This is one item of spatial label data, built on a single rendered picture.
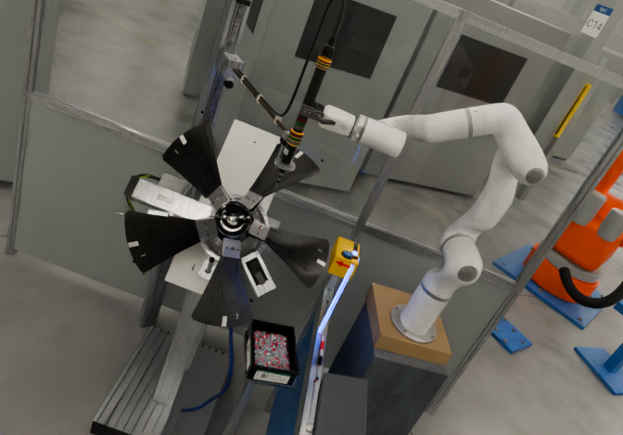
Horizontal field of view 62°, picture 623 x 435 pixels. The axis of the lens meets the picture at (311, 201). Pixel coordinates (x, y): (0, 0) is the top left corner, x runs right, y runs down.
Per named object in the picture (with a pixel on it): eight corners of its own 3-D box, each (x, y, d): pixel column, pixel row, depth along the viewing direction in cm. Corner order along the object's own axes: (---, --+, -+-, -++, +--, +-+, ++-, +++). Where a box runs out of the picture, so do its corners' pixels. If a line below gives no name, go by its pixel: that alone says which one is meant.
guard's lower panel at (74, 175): (10, 243, 289) (27, 95, 248) (435, 405, 302) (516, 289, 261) (6, 246, 286) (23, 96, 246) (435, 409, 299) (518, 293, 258)
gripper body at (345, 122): (350, 143, 156) (316, 129, 155) (352, 133, 165) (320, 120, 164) (360, 121, 152) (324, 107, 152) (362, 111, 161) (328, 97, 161)
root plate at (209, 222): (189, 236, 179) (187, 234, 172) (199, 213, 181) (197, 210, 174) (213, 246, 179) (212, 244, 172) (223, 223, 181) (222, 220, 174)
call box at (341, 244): (329, 254, 224) (338, 235, 219) (350, 262, 224) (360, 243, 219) (325, 275, 209) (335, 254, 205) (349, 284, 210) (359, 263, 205)
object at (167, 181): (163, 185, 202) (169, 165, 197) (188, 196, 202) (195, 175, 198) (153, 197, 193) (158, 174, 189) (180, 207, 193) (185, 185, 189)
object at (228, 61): (215, 68, 210) (221, 48, 207) (231, 71, 214) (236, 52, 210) (222, 78, 203) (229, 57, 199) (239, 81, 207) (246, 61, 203)
